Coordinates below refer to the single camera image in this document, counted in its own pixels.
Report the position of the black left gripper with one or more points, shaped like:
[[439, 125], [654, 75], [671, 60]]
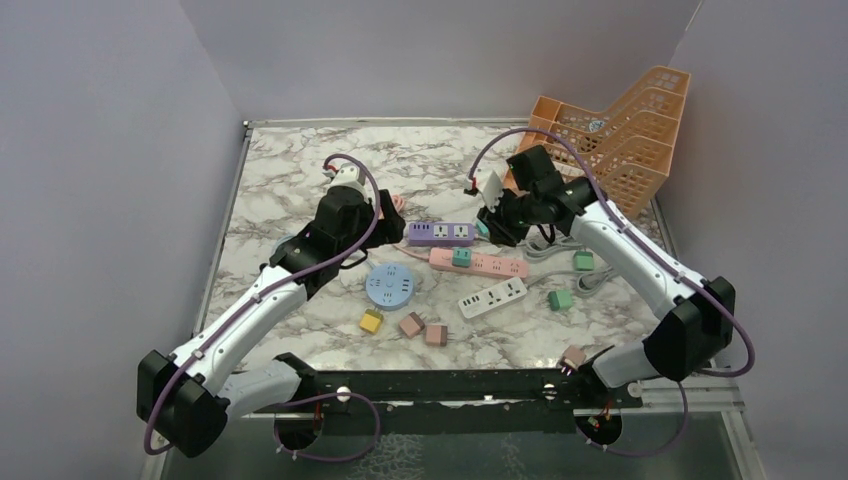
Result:
[[389, 229]]

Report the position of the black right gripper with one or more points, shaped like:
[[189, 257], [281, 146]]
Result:
[[499, 231]]

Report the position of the dark teal plug adapter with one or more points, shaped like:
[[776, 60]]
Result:
[[461, 257]]

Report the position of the green plug adapter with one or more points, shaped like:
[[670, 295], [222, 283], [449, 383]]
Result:
[[583, 261], [560, 300]]

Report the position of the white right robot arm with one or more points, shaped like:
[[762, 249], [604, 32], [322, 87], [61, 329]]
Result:
[[692, 311]]

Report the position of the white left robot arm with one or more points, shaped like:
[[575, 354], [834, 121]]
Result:
[[186, 398]]

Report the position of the yellow plug adapter front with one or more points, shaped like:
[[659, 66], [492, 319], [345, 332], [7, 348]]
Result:
[[371, 321]]

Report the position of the pink plug adapter at edge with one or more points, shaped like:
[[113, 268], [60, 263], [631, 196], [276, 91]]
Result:
[[571, 360]]

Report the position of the purple power strip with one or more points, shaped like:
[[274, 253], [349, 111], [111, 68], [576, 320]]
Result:
[[441, 234]]

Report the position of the round blue power socket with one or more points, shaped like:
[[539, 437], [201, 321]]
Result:
[[390, 286]]

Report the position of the pink power strip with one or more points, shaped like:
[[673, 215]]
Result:
[[482, 265]]

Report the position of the white power strip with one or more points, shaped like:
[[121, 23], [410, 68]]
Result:
[[492, 298]]

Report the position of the orange plastic file rack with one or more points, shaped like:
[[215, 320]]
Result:
[[629, 145]]

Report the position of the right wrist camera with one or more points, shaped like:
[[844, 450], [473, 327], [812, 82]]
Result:
[[492, 191]]

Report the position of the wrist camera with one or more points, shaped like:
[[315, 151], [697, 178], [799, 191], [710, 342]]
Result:
[[351, 177], [492, 191]]

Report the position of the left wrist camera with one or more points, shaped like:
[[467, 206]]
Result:
[[351, 177]]

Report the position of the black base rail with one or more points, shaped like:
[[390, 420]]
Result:
[[433, 402]]

